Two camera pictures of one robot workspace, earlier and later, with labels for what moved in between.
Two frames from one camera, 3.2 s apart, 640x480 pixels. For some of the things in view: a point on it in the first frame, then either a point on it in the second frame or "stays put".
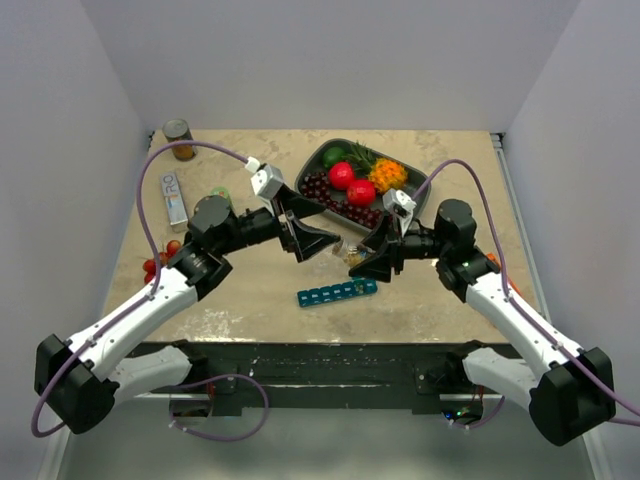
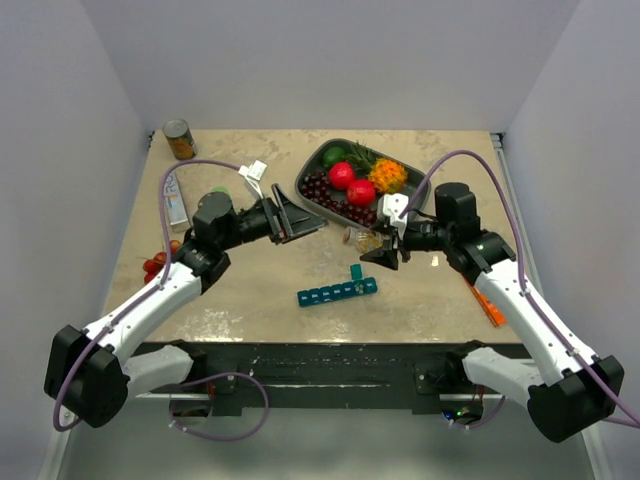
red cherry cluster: (149, 265) stays put
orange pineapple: (386, 175) stays put
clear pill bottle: (351, 253) to (364, 239)
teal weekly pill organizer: (340, 291) stays put
